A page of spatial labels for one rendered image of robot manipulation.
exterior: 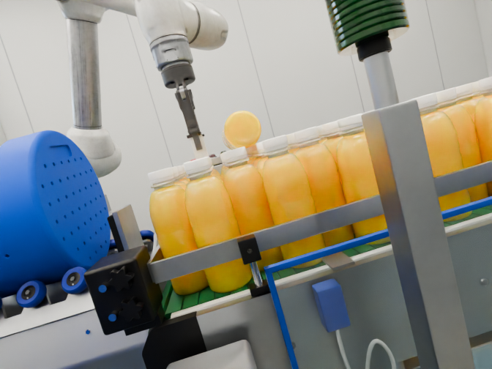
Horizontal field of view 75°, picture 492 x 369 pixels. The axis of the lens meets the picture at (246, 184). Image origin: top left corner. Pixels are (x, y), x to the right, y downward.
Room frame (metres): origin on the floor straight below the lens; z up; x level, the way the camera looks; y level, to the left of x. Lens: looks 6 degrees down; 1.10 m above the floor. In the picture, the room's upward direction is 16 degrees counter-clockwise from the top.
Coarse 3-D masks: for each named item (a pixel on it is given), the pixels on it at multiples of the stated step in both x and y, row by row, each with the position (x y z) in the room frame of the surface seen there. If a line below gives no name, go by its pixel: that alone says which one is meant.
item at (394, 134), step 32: (384, 128) 0.28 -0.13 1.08; (416, 128) 0.29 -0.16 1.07; (384, 160) 0.29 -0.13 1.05; (416, 160) 0.29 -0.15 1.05; (384, 192) 0.31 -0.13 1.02; (416, 192) 0.28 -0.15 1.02; (416, 224) 0.28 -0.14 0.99; (416, 256) 0.28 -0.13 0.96; (448, 256) 0.29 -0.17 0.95; (416, 288) 0.29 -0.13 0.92; (448, 288) 0.29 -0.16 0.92; (416, 320) 0.30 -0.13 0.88; (448, 320) 0.29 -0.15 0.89; (448, 352) 0.28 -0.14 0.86
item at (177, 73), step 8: (176, 64) 0.74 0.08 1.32; (184, 64) 0.75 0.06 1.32; (168, 72) 0.74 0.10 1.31; (176, 72) 0.74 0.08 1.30; (184, 72) 0.74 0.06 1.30; (192, 72) 0.76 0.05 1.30; (168, 80) 0.74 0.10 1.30; (176, 80) 0.74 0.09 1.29; (184, 80) 0.75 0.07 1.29; (192, 80) 0.77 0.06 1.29; (168, 88) 0.78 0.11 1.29; (176, 88) 0.74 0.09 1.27
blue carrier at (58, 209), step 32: (0, 160) 0.52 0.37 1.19; (32, 160) 0.52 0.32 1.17; (64, 160) 0.62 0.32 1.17; (0, 192) 0.49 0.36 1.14; (32, 192) 0.49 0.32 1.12; (64, 192) 0.58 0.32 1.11; (96, 192) 0.72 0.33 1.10; (0, 224) 0.49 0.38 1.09; (32, 224) 0.49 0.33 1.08; (64, 224) 0.55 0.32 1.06; (96, 224) 0.67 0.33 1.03; (0, 256) 0.49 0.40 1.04; (32, 256) 0.50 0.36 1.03; (64, 256) 0.52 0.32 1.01; (96, 256) 0.62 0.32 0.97; (0, 288) 0.53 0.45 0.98
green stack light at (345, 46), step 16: (336, 0) 0.29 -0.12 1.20; (352, 0) 0.28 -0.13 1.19; (368, 0) 0.27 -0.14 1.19; (384, 0) 0.27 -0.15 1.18; (400, 0) 0.28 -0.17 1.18; (336, 16) 0.29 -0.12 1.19; (352, 16) 0.28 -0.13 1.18; (368, 16) 0.27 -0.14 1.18; (384, 16) 0.27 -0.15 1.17; (400, 16) 0.28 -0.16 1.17; (336, 32) 0.30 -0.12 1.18; (352, 32) 0.28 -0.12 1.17; (368, 32) 0.28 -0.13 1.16; (384, 32) 0.28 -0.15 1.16; (400, 32) 0.29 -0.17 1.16; (336, 48) 0.31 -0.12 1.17; (352, 48) 0.30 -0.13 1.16
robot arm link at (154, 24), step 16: (144, 0) 0.73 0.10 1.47; (160, 0) 0.73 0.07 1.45; (176, 0) 0.75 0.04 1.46; (144, 16) 0.73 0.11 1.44; (160, 16) 0.72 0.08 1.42; (176, 16) 0.74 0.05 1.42; (192, 16) 0.79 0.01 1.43; (144, 32) 0.75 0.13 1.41; (160, 32) 0.73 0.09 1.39; (176, 32) 0.74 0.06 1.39; (192, 32) 0.80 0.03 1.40
